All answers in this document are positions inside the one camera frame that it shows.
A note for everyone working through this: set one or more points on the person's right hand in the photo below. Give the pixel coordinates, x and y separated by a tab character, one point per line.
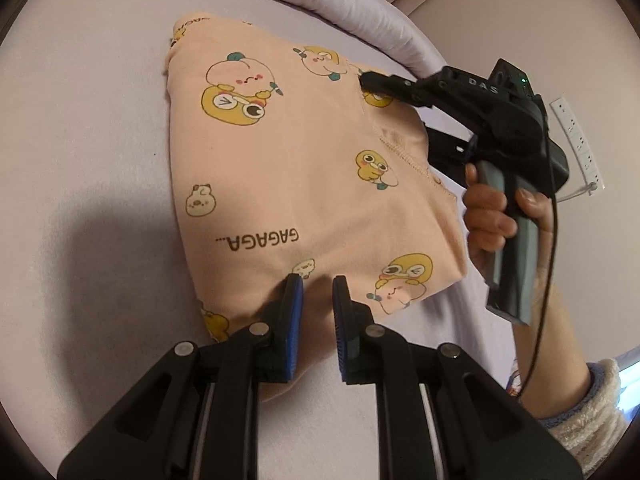
485	220

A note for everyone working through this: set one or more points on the white power strip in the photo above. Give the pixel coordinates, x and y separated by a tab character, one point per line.
575	130

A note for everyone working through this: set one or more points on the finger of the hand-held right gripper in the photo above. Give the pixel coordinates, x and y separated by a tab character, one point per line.
400	87
450	152

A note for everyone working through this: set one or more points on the orange cartoon print shirt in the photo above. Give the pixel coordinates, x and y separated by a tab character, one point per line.
300	160

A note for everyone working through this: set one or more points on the person's right forearm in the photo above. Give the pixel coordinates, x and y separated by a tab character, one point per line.
557	355

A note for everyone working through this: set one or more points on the grey comforter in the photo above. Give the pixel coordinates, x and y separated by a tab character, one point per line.
350	15

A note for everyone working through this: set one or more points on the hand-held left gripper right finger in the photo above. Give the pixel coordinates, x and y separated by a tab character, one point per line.
343	322

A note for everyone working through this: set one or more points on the lilac bed sheet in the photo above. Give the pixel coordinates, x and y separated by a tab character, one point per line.
90	160

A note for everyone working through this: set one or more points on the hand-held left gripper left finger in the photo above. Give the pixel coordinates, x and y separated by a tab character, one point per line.
294	322

